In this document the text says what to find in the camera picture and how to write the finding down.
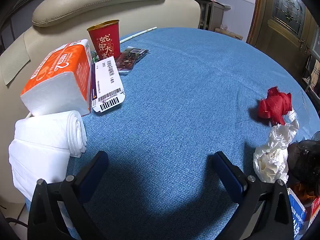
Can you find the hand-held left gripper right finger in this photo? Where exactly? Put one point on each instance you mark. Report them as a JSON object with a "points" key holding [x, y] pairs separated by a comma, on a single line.
{"points": [[226, 172]]}

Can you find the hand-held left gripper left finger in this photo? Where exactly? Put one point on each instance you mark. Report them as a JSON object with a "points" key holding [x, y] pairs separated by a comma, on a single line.
{"points": [[96, 170]]}

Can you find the large white tissue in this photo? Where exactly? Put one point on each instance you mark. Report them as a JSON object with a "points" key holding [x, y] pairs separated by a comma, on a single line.
{"points": [[271, 155]]}

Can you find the rolled white towel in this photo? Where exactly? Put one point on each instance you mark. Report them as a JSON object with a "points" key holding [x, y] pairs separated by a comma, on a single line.
{"points": [[40, 140]]}

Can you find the orange foil wrapper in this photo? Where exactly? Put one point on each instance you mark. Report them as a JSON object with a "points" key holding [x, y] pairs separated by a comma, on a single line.
{"points": [[302, 191]]}

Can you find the black plastic bag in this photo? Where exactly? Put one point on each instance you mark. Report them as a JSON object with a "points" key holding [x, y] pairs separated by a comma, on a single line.
{"points": [[305, 157]]}

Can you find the blue and white box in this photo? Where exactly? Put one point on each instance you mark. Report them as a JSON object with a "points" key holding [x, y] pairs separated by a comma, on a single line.
{"points": [[297, 217]]}

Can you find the red crumpled plastic bag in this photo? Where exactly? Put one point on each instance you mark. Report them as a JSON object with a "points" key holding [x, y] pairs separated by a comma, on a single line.
{"points": [[275, 103]]}

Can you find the blue tablecloth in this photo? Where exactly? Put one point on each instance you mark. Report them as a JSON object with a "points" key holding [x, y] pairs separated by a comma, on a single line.
{"points": [[175, 105]]}

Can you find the clear plastic wrapper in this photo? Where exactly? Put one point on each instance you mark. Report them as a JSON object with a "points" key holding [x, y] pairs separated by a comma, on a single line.
{"points": [[292, 116]]}

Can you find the white barcode medicine box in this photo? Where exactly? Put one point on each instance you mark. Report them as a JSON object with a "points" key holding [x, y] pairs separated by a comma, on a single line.
{"points": [[107, 80]]}

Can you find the red box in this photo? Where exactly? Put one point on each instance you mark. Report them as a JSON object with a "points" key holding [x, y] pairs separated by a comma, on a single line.
{"points": [[315, 211]]}

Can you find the orange tissue pack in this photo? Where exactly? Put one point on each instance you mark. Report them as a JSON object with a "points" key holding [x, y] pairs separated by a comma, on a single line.
{"points": [[57, 65]]}

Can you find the green candy wrapper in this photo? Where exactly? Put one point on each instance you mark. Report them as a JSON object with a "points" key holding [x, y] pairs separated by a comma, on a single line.
{"points": [[94, 57]]}

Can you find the dark red snack packet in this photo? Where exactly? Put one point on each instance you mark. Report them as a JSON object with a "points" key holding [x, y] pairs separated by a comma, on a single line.
{"points": [[128, 58]]}

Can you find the red paper cup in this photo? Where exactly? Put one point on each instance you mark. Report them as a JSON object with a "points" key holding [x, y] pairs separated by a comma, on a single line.
{"points": [[106, 40]]}

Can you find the white plastic stick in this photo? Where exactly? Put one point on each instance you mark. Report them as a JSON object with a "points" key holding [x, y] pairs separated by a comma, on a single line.
{"points": [[140, 33]]}

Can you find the clear plastic bag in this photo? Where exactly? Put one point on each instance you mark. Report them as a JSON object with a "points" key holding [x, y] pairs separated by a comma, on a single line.
{"points": [[223, 26]]}

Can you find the wooden double door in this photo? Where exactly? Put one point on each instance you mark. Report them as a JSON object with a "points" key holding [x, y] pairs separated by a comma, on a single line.
{"points": [[282, 30]]}

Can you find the wooden slatted cabinet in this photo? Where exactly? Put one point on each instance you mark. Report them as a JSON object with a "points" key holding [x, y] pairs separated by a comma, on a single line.
{"points": [[212, 15]]}

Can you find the beige leather sofa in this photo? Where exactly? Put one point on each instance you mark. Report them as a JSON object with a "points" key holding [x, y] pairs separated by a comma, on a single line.
{"points": [[100, 7]]}

